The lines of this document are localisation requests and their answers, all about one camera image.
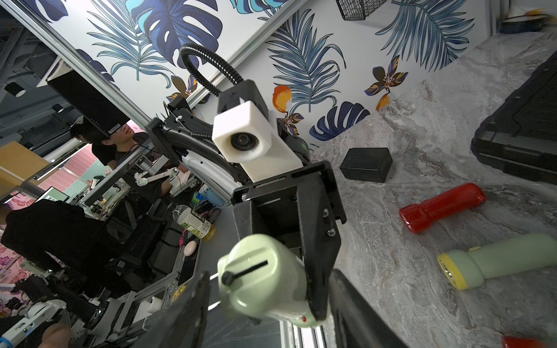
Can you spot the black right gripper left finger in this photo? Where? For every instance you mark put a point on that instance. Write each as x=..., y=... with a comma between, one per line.
x=185, y=322

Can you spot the green flashlight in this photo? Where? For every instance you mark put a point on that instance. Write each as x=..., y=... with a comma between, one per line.
x=470, y=269
x=262, y=279

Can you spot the green drink bottle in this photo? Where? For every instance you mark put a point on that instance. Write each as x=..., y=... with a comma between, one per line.
x=194, y=223

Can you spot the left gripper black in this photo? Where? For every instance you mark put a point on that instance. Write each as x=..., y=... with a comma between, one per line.
x=301, y=209

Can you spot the person in black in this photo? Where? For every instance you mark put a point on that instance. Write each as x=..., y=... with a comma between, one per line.
x=114, y=149

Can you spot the black plastic tool case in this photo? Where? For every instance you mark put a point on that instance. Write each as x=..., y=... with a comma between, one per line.
x=519, y=138

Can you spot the small black box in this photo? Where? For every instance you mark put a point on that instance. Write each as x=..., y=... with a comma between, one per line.
x=367, y=164

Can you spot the green flashlight front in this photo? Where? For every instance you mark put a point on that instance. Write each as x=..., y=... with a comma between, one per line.
x=262, y=279

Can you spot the red flashlight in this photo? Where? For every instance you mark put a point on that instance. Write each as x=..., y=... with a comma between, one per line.
x=526, y=342
x=419, y=217

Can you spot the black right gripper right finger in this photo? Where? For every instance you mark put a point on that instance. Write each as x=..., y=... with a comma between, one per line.
x=356, y=324

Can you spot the green flashlight back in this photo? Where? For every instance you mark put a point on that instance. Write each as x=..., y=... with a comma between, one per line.
x=470, y=269

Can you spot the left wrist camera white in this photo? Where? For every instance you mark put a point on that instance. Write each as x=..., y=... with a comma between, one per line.
x=244, y=136

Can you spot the black wire basket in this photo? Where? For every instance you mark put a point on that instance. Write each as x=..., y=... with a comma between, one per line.
x=356, y=10

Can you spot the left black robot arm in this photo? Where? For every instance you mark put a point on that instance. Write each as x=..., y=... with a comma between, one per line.
x=182, y=134

